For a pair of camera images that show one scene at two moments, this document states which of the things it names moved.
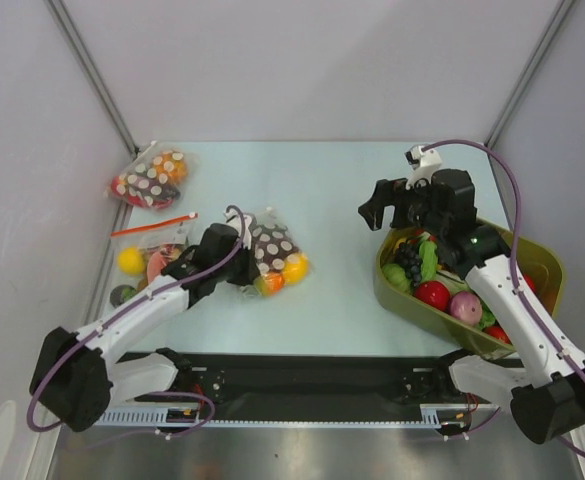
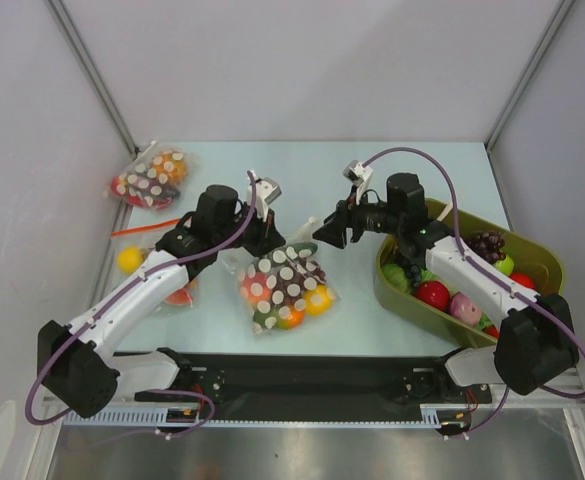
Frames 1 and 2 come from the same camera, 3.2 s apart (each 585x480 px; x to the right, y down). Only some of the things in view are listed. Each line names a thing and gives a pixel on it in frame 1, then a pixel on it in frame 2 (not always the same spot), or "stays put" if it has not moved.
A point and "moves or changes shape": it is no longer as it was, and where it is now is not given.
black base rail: [315, 379] stays put
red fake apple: [435, 293] stays put
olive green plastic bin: [539, 269] stays put
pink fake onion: [466, 306] stays put
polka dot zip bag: [279, 260] moves or changes shape
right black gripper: [402, 209] -> [348, 222]
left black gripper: [251, 272] -> [268, 238]
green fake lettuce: [397, 277] stays put
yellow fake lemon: [130, 260] stays put
